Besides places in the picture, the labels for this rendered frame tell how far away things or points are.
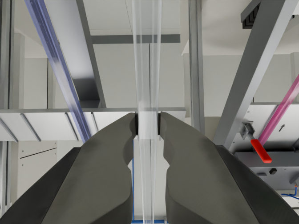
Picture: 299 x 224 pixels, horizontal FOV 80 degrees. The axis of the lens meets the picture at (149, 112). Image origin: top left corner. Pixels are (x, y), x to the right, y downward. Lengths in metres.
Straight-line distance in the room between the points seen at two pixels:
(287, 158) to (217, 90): 1.72
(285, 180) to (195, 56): 0.47
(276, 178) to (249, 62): 0.36
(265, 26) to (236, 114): 0.18
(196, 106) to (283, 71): 2.08
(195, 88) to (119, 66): 1.63
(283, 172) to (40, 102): 2.32
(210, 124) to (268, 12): 0.52
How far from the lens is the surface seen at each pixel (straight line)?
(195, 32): 0.74
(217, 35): 0.97
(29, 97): 2.53
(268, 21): 0.38
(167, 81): 2.14
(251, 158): 0.56
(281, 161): 0.59
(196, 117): 0.66
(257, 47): 0.39
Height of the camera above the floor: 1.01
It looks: 3 degrees down
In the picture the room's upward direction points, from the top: 179 degrees clockwise
